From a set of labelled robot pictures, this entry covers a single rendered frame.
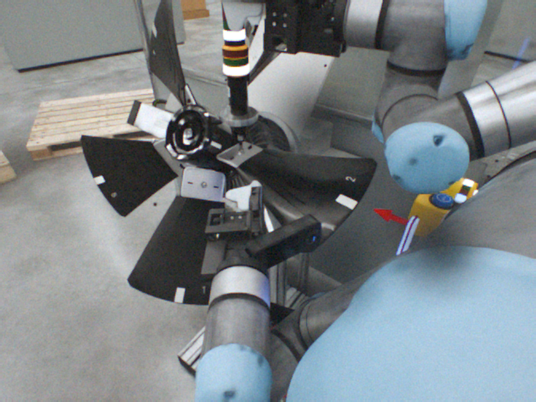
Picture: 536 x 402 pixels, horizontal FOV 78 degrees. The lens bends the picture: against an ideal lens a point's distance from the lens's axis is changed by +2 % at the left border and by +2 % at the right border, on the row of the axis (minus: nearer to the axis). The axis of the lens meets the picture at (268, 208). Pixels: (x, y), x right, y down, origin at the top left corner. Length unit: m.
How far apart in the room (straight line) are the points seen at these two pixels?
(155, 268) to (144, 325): 1.15
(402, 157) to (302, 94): 0.59
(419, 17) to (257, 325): 0.39
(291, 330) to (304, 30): 0.42
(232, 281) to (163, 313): 1.51
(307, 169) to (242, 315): 0.34
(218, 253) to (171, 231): 0.27
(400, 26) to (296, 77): 0.51
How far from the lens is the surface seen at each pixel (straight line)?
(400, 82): 0.49
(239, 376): 0.35
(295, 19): 0.51
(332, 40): 0.52
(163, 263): 0.74
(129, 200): 0.93
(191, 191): 0.72
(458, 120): 0.39
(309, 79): 0.93
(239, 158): 0.67
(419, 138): 0.36
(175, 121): 0.73
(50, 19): 6.00
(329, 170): 0.62
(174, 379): 1.71
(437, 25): 0.47
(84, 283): 2.19
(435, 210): 0.80
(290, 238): 0.46
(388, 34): 0.48
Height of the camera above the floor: 1.53
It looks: 40 degrees down
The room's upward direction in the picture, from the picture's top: straight up
